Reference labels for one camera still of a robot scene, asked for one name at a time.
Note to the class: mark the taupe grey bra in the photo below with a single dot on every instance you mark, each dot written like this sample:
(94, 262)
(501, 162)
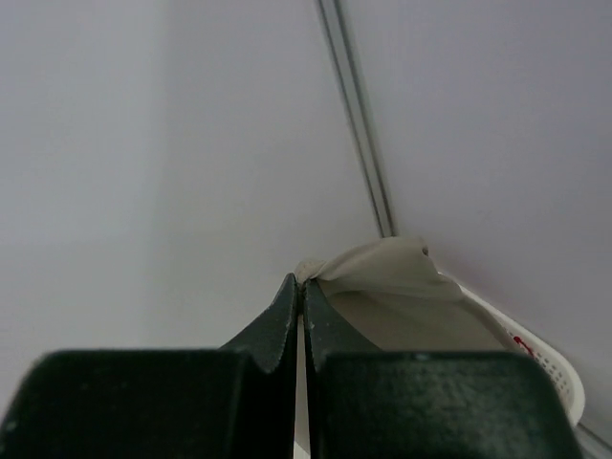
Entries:
(392, 293)

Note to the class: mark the right aluminium corner post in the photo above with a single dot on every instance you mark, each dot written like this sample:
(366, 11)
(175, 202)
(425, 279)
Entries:
(348, 73)

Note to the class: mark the red bra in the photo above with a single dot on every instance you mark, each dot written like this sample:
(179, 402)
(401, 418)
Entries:
(523, 346)

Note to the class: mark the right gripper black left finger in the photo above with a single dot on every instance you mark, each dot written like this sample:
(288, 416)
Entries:
(236, 401)

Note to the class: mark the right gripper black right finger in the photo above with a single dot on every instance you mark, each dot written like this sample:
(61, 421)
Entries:
(364, 402)

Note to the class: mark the white plastic basket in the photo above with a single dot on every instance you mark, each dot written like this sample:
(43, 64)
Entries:
(545, 363)

